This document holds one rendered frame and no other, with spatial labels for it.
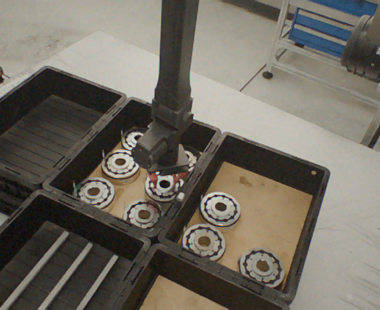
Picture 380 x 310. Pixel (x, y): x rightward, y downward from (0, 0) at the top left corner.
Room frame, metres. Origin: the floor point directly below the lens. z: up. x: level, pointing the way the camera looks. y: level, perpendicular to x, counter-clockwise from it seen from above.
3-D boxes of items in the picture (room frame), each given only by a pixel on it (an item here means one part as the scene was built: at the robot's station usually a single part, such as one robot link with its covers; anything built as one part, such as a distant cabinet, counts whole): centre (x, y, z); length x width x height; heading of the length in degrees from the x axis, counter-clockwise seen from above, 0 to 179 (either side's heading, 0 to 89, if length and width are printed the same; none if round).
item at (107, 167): (0.74, 0.17, 0.86); 0.10 x 0.10 x 0.01
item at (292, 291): (0.60, -0.17, 0.92); 0.40 x 0.30 x 0.02; 159
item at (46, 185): (0.71, 0.11, 0.92); 0.40 x 0.30 x 0.02; 159
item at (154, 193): (0.68, 0.04, 0.86); 0.10 x 0.10 x 0.01
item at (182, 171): (0.68, 0.03, 0.91); 0.07 x 0.07 x 0.09; 23
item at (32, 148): (0.82, 0.39, 0.87); 0.40 x 0.30 x 0.11; 159
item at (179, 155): (0.68, 0.04, 0.98); 0.10 x 0.07 x 0.07; 113
